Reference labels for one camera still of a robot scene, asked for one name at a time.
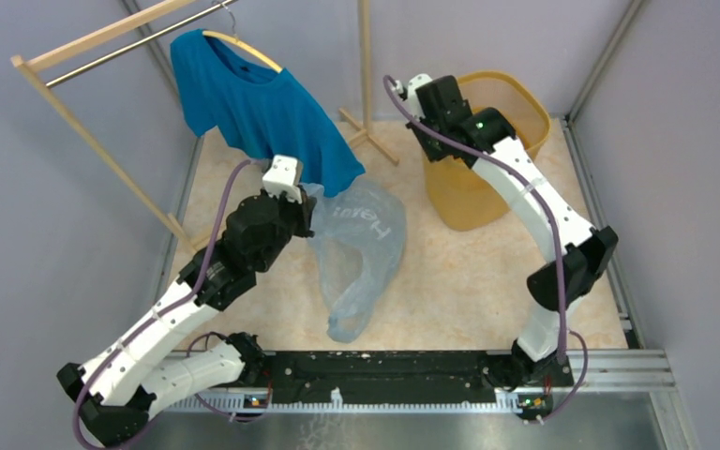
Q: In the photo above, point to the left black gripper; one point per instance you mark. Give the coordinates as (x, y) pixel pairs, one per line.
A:
(304, 211)

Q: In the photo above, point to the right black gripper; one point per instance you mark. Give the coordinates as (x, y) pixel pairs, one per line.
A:
(432, 154)

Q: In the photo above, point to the light blue plastic trash bag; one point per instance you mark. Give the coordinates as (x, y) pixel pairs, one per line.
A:
(359, 240)

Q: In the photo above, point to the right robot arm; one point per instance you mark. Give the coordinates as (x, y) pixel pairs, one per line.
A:
(480, 134)

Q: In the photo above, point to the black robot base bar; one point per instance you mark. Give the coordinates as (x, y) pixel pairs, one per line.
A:
(400, 377)

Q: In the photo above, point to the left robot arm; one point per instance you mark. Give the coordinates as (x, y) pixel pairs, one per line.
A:
(119, 392)

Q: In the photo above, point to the blue t-shirt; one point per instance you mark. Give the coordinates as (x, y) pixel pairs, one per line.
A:
(260, 111)

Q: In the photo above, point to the wooden clothes hanger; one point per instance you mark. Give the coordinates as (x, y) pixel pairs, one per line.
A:
(232, 38)

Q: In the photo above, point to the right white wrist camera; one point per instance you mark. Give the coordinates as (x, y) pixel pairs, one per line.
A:
(407, 90)

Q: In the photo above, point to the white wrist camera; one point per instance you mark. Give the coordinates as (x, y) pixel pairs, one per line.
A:
(282, 179)
(407, 90)

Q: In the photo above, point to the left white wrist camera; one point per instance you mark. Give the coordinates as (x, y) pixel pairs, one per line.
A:
(282, 179)

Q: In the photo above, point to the white toothed cable duct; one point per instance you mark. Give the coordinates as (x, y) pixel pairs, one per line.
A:
(253, 402)

